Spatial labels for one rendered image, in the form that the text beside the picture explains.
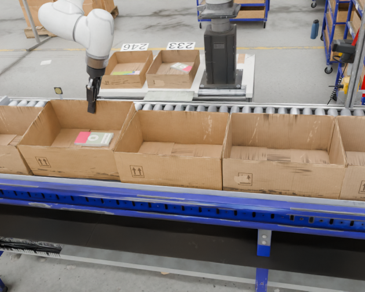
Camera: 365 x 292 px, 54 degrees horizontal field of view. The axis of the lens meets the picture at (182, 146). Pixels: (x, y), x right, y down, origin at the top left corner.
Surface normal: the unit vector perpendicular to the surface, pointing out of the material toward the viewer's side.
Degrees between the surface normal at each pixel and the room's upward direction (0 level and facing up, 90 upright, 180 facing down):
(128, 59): 89
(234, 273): 0
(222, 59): 90
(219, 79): 90
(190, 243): 0
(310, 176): 90
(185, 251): 0
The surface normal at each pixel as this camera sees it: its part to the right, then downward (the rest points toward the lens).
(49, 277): -0.09, -0.80
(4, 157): -0.19, 0.61
